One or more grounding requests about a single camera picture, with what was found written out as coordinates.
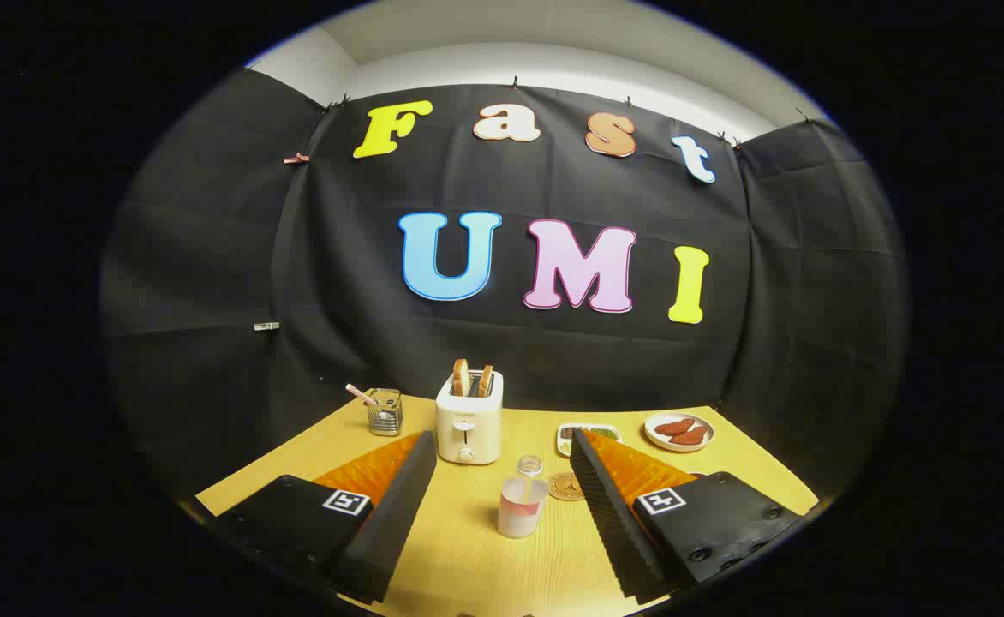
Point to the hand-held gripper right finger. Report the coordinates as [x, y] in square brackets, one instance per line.
[609, 523]

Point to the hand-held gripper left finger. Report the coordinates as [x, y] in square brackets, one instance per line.
[399, 514]

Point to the round cork coaster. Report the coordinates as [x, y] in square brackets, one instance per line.
[563, 487]

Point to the clear juice bottle pink label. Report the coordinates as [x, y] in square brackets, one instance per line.
[521, 507]

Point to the wooden table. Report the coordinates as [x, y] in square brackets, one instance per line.
[468, 548]

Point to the white round plate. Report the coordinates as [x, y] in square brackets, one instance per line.
[654, 439]

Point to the white rectangular tray with greens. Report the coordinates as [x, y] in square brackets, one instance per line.
[564, 437]

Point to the white toaster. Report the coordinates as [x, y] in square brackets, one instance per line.
[468, 424]

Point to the red meat piece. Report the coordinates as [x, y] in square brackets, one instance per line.
[690, 437]
[673, 426]

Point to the red striped straw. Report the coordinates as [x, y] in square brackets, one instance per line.
[360, 394]

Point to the toast slice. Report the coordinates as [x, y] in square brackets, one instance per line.
[486, 380]
[461, 377]

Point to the black backdrop cloth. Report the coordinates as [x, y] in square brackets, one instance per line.
[339, 283]

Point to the pink clip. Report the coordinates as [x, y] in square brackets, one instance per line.
[296, 158]

